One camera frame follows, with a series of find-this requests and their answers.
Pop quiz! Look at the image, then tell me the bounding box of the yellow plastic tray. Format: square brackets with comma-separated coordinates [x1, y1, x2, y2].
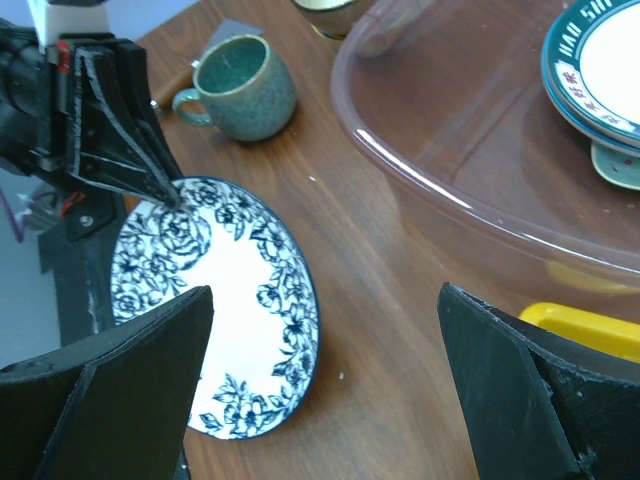
[519, 302, 640, 363]

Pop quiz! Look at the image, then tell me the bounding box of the green rimmed lettered plate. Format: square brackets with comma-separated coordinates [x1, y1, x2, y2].
[545, 0, 639, 147]

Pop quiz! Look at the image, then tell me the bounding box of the clear pink plastic bin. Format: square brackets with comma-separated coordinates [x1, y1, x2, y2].
[332, 1, 639, 318]

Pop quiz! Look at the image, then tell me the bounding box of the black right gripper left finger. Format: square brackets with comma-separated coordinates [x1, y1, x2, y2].
[1, 286, 214, 479]

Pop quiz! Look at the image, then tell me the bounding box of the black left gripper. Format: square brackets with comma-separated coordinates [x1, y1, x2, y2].
[1, 19, 181, 208]

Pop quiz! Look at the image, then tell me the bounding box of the teal ceramic mug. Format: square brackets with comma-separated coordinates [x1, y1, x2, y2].
[172, 34, 297, 142]

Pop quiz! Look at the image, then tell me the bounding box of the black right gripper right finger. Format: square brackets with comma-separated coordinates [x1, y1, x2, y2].
[437, 283, 639, 479]

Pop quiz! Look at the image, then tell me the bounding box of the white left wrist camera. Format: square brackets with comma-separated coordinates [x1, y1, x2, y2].
[27, 0, 111, 48]

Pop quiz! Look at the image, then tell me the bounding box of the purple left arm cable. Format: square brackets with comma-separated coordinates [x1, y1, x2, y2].
[0, 187, 61, 244]

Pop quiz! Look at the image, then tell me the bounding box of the beige ceramic bowl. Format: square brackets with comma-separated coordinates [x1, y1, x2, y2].
[291, 0, 374, 40]

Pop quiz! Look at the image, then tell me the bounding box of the blue patterned bottom plate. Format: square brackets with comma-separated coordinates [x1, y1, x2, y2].
[110, 177, 320, 440]

